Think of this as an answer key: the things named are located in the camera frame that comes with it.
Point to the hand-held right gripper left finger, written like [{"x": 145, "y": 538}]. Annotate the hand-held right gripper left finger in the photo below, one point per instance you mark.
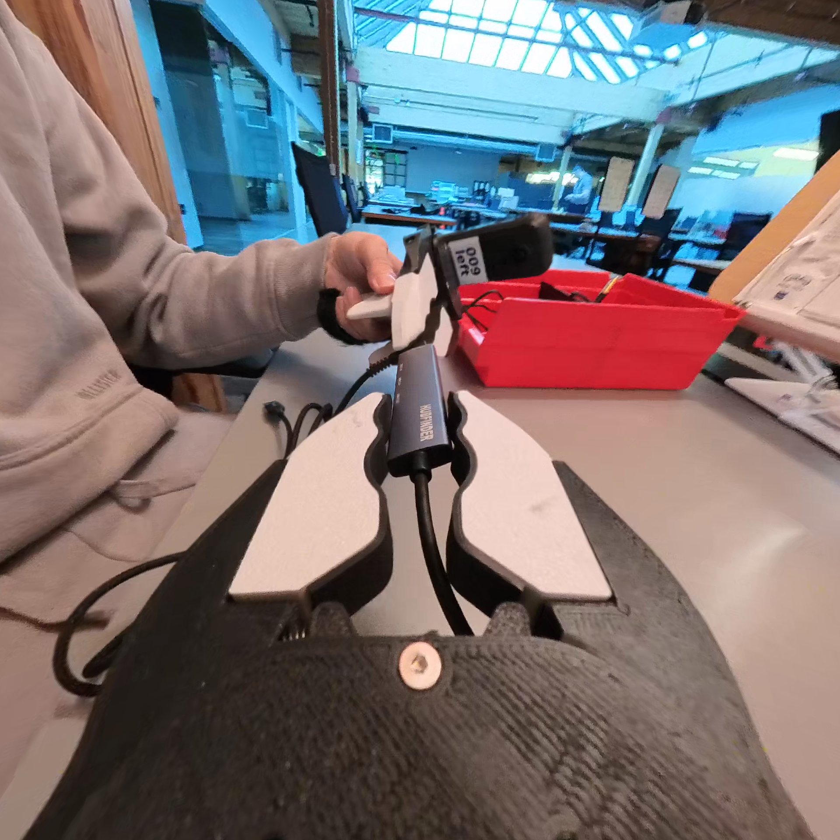
[{"x": 308, "y": 512}]

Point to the person's left hand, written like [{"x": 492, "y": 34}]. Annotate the person's left hand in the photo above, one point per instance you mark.
[{"x": 361, "y": 262}]

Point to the blue header exercise sheet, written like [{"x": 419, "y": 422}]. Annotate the blue header exercise sheet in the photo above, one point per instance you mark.
[{"x": 800, "y": 275}]

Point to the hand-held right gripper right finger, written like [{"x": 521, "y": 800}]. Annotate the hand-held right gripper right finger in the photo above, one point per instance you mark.
[{"x": 525, "y": 518}]

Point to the ceiling projector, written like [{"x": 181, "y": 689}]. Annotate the ceiling projector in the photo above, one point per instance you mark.
[{"x": 663, "y": 29}]

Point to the person's left forearm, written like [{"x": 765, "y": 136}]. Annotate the person's left forearm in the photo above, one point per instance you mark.
[{"x": 216, "y": 302}]

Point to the wooden document stand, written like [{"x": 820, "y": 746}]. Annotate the wooden document stand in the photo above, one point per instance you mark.
[{"x": 774, "y": 229}]

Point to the red plastic bin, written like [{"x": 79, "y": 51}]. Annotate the red plastic bin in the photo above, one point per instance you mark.
[{"x": 590, "y": 354}]

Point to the tan notice board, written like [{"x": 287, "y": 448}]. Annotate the tan notice board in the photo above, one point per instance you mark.
[
  {"x": 617, "y": 184},
  {"x": 661, "y": 190}
]

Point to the dark blue office chair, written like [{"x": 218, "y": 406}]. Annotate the dark blue office chair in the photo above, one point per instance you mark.
[{"x": 318, "y": 190}]

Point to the black chair armrest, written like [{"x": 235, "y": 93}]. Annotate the black chair armrest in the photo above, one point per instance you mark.
[{"x": 249, "y": 364}]

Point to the person's grey clothing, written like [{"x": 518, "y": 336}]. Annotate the person's grey clothing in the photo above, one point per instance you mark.
[{"x": 59, "y": 328}]

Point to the grey USB hub white print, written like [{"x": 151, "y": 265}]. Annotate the grey USB hub white print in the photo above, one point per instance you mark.
[{"x": 420, "y": 420}]

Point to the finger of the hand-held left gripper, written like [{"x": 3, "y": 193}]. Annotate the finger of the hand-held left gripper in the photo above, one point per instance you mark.
[
  {"x": 412, "y": 308},
  {"x": 445, "y": 334}
]

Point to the grey desk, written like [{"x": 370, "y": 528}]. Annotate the grey desk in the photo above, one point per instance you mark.
[{"x": 689, "y": 525}]

